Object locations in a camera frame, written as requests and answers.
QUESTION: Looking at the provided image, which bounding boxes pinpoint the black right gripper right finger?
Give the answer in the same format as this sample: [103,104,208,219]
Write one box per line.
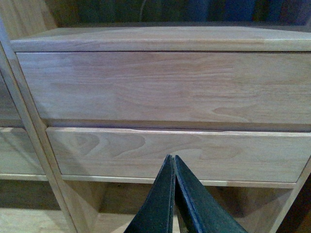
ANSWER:
[175,155,246,233]

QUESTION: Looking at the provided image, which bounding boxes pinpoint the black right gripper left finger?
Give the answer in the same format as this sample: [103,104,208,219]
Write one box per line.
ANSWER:
[125,155,175,233]

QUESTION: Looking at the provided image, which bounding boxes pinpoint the right light wooden shelf unit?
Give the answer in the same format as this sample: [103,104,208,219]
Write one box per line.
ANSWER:
[0,0,311,233]

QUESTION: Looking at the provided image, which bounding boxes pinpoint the light wooden shelf unit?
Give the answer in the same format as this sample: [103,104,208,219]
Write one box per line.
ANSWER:
[0,0,311,233]
[0,20,77,233]

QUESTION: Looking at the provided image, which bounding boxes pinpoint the left light wooden shelf unit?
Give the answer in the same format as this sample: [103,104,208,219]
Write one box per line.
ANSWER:
[0,20,77,233]

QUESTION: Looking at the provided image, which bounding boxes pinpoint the lower right wooden drawer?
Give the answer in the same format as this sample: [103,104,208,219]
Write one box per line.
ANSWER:
[47,127,311,183]

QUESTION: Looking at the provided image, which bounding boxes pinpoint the wooden drawer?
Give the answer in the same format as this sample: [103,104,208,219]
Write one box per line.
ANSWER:
[47,127,311,183]
[0,127,45,175]
[17,52,311,131]

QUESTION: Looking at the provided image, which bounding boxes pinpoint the upper right wooden drawer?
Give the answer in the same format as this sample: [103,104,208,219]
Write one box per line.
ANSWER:
[17,52,311,131]

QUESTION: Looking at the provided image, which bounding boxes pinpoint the lower left wooden drawer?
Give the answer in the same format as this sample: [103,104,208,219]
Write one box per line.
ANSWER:
[0,127,45,175]

